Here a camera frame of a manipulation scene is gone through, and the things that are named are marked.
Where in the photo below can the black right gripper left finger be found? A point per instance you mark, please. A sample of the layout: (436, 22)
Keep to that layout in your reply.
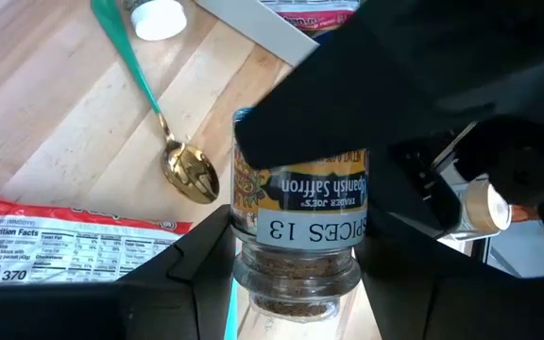
(111, 311)

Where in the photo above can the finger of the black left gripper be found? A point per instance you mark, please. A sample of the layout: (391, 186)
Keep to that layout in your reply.
(395, 85)
(413, 189)

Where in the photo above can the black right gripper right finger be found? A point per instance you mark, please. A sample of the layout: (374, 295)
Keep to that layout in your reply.
(465, 307)

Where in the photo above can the red ramen packet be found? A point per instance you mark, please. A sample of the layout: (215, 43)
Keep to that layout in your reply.
(64, 245)

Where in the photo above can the maroon green ramen packet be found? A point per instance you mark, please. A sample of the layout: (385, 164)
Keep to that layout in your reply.
(319, 16)

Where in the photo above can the small saffron glass jar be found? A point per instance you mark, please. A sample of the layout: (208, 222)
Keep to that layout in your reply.
(300, 212)

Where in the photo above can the white lid spice jar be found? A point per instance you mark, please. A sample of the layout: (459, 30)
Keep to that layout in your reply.
(158, 19)

